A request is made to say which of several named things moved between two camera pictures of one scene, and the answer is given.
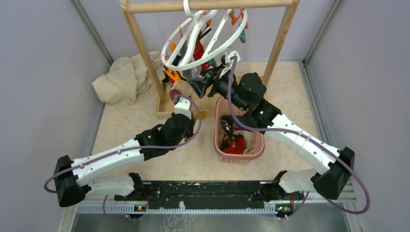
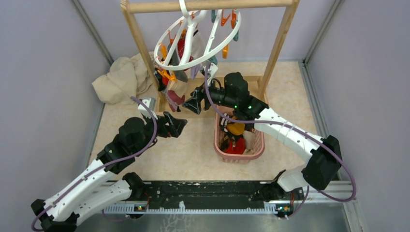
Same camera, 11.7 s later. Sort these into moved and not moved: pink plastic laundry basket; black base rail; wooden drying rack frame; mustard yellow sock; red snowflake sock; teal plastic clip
Moved: mustard yellow sock; red snowflake sock; teal plastic clip
Not moved: wooden drying rack frame; black base rail; pink plastic laundry basket
